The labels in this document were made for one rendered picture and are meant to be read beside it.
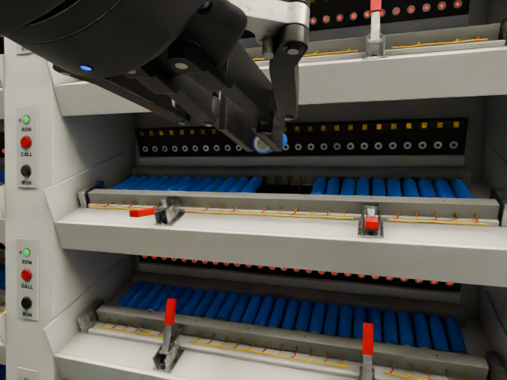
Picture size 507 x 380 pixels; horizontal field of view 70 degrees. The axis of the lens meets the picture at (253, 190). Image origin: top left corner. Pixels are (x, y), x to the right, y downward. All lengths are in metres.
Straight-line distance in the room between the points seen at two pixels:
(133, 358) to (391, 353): 0.36
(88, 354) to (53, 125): 0.34
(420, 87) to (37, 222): 0.55
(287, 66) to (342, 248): 0.29
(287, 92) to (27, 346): 0.59
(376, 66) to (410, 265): 0.22
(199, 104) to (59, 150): 0.41
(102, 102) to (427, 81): 0.42
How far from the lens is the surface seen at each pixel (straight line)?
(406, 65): 0.44
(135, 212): 0.45
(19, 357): 0.72
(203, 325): 0.58
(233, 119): 0.27
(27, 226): 0.65
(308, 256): 0.44
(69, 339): 0.68
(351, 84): 0.44
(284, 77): 0.18
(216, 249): 0.48
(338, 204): 0.47
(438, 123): 0.58
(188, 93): 0.22
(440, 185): 0.54
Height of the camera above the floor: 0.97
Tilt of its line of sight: 2 degrees down
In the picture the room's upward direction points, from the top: 1 degrees clockwise
